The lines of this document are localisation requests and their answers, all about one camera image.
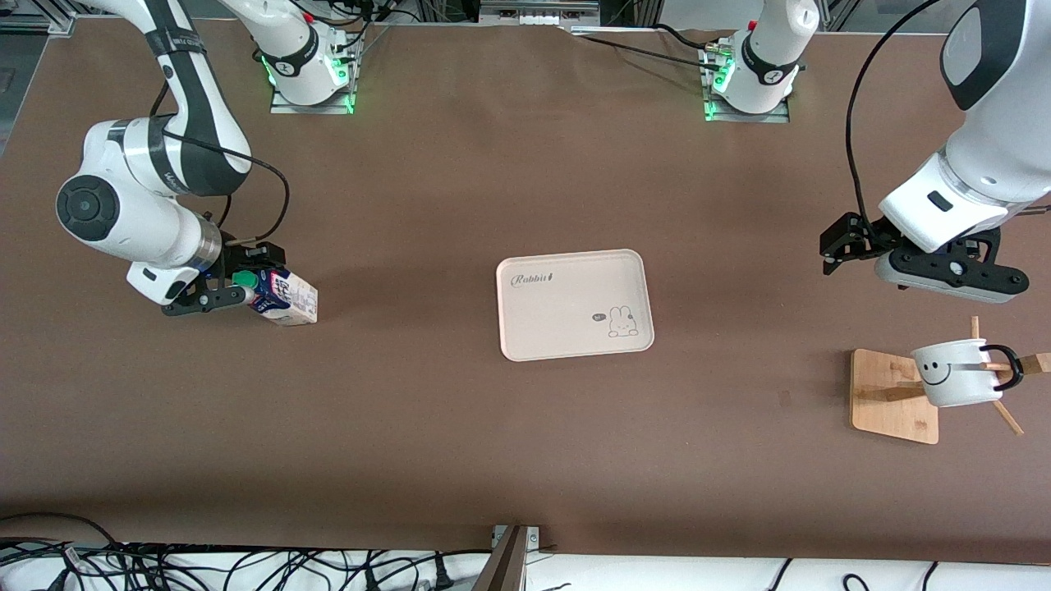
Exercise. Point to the black power plug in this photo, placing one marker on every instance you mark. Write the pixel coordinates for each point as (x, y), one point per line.
(442, 574)

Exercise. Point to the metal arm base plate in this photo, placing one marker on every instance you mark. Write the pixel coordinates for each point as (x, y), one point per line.
(283, 105)
(772, 116)

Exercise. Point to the blue white milk carton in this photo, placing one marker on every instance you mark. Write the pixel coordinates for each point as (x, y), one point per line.
(291, 304)

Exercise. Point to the brown table cover sheet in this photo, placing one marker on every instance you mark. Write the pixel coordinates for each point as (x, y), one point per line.
(410, 205)

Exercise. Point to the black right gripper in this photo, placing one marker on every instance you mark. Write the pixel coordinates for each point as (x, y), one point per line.
(233, 264)

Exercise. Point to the cream tray with rabbit print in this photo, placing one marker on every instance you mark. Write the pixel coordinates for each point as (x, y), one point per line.
(566, 320)

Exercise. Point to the wooden mug stand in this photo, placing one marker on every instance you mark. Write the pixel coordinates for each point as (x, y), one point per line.
(883, 419)

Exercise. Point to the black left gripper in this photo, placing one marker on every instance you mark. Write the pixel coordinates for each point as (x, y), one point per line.
(869, 233)

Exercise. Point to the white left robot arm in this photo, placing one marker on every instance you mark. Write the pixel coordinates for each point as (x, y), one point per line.
(1002, 148)

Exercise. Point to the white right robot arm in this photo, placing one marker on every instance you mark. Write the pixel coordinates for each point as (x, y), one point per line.
(156, 230)

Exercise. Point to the metal corner bracket post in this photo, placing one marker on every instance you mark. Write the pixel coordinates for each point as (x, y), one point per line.
(505, 566)

